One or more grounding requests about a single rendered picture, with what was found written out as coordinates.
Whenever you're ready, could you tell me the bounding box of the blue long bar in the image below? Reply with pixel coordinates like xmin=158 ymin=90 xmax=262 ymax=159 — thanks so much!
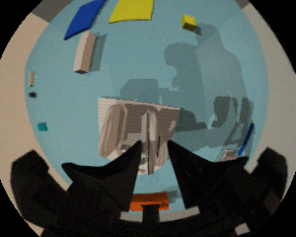
xmin=238 ymin=123 xmax=255 ymax=155

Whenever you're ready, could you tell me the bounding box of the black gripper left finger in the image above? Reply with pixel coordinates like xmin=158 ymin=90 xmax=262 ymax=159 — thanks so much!
xmin=61 ymin=139 xmax=141 ymax=212

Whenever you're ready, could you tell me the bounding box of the small yellow block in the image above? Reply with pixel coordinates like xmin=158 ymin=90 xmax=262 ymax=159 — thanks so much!
xmin=180 ymin=15 xmax=198 ymax=32

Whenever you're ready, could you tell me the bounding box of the teal flat bar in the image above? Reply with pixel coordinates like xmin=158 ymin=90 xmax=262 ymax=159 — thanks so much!
xmin=37 ymin=121 xmax=46 ymax=131

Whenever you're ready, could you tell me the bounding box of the blue rectangular plate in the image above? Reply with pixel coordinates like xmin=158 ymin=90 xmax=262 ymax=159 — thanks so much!
xmin=64 ymin=0 xmax=106 ymax=40

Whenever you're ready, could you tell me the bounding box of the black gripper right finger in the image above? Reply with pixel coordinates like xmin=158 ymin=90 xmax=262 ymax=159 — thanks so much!
xmin=167 ymin=141 xmax=250 ymax=209

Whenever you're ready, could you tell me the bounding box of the yellow rectangular plate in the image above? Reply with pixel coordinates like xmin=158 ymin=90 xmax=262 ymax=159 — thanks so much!
xmin=109 ymin=0 xmax=153 ymax=24

